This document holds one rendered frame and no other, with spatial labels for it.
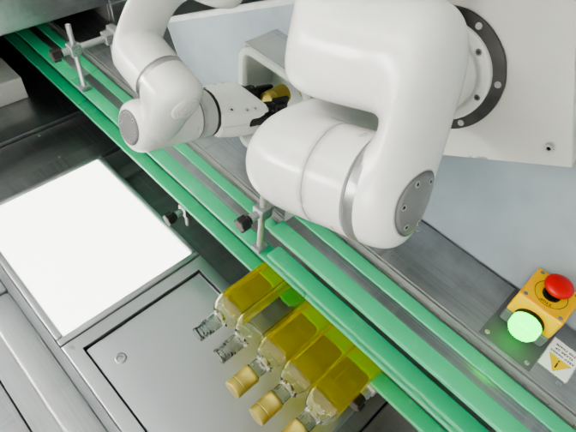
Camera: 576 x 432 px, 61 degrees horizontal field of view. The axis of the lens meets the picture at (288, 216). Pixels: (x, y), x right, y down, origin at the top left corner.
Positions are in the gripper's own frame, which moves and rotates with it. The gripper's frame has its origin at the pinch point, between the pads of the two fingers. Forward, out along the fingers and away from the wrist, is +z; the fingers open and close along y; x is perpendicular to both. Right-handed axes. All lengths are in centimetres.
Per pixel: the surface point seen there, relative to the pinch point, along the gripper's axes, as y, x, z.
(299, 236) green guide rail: 19.2, -14.8, -6.0
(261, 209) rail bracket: 12.2, -13.0, -9.1
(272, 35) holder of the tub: -7.5, 8.1, 4.6
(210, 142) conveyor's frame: -16.0, -20.7, 4.3
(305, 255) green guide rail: 22.9, -15.3, -8.1
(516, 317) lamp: 53, -5, 1
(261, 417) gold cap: 35, -32, -24
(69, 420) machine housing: 10, -52, -41
